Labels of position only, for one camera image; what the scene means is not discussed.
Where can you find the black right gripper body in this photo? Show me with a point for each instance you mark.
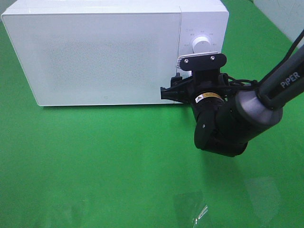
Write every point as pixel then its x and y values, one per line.
pixel 209 92

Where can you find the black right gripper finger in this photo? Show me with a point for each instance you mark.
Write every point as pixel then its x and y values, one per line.
pixel 175 93
pixel 178 80

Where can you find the white microwave door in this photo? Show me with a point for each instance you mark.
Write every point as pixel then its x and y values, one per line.
pixel 96 59

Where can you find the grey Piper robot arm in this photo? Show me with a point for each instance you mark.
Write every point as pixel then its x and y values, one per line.
pixel 230 112

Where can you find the upper white microwave knob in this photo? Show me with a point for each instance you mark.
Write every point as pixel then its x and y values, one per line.
pixel 201 44

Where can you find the white microwave oven body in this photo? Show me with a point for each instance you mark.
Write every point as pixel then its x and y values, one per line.
pixel 197 17

